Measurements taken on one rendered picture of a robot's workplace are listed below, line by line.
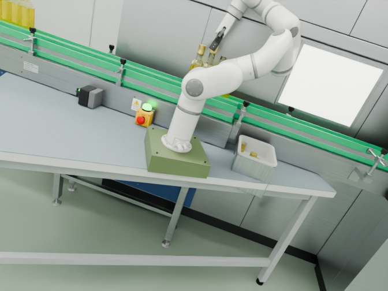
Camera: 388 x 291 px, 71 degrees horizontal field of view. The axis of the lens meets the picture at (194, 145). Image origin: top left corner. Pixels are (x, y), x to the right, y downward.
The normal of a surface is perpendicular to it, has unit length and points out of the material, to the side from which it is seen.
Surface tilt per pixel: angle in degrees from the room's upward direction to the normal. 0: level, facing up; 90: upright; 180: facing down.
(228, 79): 86
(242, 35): 90
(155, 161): 90
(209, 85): 92
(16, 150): 0
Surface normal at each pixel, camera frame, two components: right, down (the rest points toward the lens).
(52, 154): 0.28, -0.86
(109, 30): -0.19, 0.40
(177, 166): 0.21, 0.50
